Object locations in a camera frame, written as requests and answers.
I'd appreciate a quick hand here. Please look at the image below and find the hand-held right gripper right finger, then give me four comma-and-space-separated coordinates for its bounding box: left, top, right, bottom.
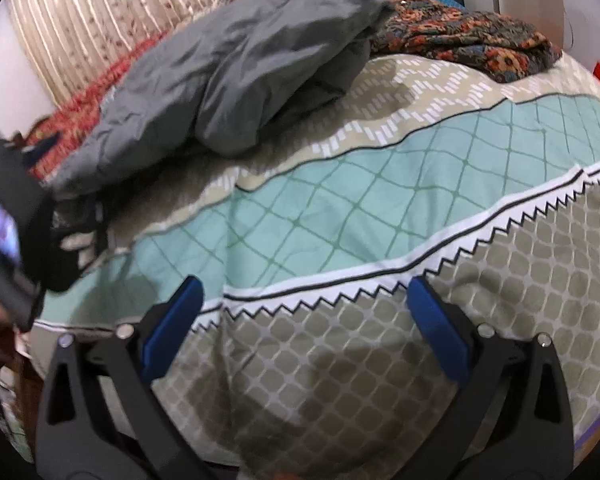
407, 276, 575, 480

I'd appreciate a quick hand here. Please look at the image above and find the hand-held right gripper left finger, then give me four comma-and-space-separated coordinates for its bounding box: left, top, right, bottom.
34, 275, 205, 480

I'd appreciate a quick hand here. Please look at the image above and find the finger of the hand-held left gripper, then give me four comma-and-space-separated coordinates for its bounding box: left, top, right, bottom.
47, 195, 110, 293

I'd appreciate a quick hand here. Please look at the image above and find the grey garment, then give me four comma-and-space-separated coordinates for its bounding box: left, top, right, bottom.
50, 0, 397, 196

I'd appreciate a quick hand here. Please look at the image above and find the multicolour floral cloth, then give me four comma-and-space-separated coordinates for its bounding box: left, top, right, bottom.
369, 0, 565, 84

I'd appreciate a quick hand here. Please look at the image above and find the red floral cloth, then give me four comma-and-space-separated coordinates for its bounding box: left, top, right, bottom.
22, 35, 170, 181

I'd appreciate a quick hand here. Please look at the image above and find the green beige patterned bedsheet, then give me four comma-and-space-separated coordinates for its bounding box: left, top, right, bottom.
30, 52, 600, 467

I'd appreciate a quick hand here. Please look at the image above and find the beige striped curtain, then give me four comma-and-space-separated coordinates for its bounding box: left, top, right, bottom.
7, 0, 243, 107

